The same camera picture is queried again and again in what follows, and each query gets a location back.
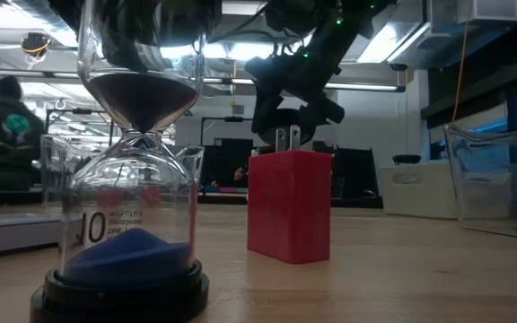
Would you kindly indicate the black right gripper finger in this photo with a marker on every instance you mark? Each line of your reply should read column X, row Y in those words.
column 267, row 112
column 326, row 112

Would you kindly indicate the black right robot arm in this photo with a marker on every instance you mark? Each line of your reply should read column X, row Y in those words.
column 330, row 36

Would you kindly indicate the black metal gantry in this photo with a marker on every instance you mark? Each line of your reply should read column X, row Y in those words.
column 233, row 119
column 81, row 111

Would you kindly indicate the long ceiling light bar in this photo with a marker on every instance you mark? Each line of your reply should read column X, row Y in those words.
column 361, row 86

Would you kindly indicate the black monitor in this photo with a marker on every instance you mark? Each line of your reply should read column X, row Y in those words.
column 227, row 161
column 357, row 175

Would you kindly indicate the person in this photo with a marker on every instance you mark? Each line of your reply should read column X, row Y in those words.
column 7, row 134
column 240, row 172

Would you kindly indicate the clear plastic bin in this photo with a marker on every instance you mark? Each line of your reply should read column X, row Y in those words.
column 487, row 202
column 52, row 170

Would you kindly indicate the white ceiling unit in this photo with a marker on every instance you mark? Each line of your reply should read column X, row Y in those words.
column 487, row 10

